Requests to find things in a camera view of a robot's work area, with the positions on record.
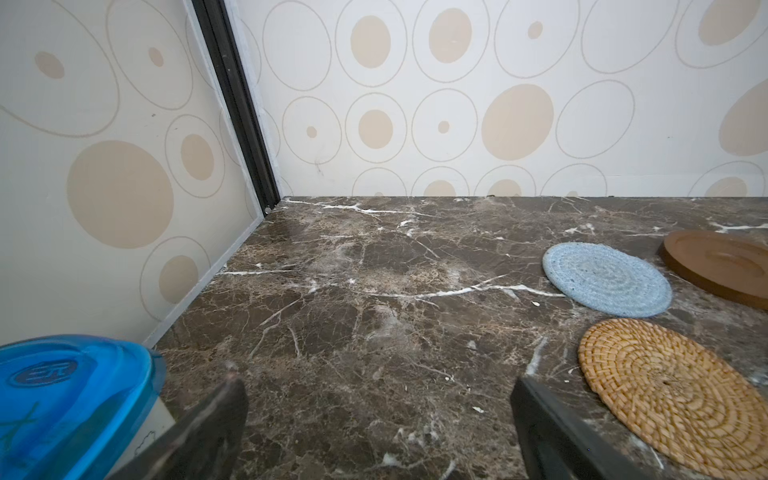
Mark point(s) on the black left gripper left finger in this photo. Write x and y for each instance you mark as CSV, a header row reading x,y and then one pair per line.
x,y
205,444

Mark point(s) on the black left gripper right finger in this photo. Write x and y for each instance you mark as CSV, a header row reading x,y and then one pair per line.
x,y
556,444

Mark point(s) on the woven rattan coaster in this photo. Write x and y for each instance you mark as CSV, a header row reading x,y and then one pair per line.
x,y
678,397

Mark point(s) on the light blue woven coaster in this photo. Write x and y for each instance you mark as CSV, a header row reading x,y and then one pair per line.
x,y
607,280

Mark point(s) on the round brown wooden coaster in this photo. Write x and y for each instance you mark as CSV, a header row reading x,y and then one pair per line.
x,y
725,265

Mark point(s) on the blue lidded white cup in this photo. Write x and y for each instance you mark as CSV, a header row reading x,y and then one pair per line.
x,y
78,406

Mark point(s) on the black corner frame post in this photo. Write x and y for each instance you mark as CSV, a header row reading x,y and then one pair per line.
x,y
219,37

